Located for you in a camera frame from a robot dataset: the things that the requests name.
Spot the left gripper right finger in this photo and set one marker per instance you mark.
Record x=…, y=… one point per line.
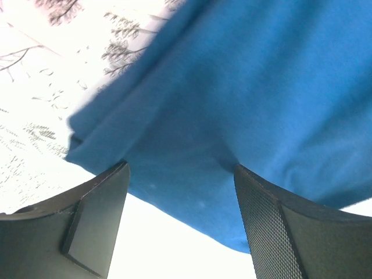
x=292, y=237

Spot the floral table mat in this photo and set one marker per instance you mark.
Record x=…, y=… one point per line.
x=56, y=56

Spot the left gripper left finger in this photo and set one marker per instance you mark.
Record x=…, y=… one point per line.
x=71, y=235

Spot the dark blue t shirt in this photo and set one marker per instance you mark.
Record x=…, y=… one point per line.
x=280, y=87

